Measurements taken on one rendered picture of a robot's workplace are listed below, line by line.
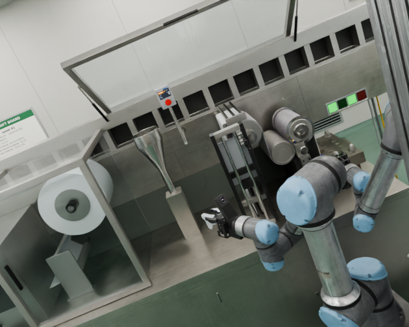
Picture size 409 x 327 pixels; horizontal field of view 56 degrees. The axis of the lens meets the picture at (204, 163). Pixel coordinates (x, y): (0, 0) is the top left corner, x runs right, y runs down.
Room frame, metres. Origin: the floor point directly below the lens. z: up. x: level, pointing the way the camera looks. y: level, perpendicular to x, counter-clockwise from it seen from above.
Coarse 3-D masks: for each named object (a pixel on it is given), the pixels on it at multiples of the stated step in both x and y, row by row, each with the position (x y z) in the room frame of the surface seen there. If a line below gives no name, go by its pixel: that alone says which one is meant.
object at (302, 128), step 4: (300, 124) 1.79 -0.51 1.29; (304, 124) 1.79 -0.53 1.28; (296, 128) 1.79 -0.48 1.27; (300, 128) 1.78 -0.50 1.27; (304, 128) 1.78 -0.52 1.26; (308, 128) 1.78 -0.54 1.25; (296, 132) 1.79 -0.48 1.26; (300, 132) 1.79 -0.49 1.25; (304, 132) 1.78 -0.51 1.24; (308, 132) 1.78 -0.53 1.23; (296, 136) 1.79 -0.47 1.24; (300, 136) 1.79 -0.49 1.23; (304, 136) 1.78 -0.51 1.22
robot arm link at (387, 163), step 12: (384, 132) 1.19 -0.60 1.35; (396, 132) 1.15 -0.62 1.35; (384, 144) 1.17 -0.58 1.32; (396, 144) 1.14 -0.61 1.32; (384, 156) 1.18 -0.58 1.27; (396, 156) 1.15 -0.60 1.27; (384, 168) 1.18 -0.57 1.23; (396, 168) 1.17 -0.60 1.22; (372, 180) 1.22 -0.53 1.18; (384, 180) 1.18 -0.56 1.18; (372, 192) 1.21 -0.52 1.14; (384, 192) 1.19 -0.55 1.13; (360, 204) 1.25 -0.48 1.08; (372, 204) 1.21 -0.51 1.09; (360, 216) 1.24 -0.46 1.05; (372, 216) 1.23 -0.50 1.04; (360, 228) 1.23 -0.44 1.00; (372, 228) 1.21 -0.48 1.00
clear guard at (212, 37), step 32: (256, 0) 1.84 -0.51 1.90; (288, 0) 1.92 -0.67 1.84; (160, 32) 1.80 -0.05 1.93; (192, 32) 1.87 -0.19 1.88; (224, 32) 1.95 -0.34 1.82; (256, 32) 2.05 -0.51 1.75; (96, 64) 1.83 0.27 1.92; (128, 64) 1.90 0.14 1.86; (160, 64) 1.99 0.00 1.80; (192, 64) 2.09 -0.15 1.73; (128, 96) 2.13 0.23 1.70
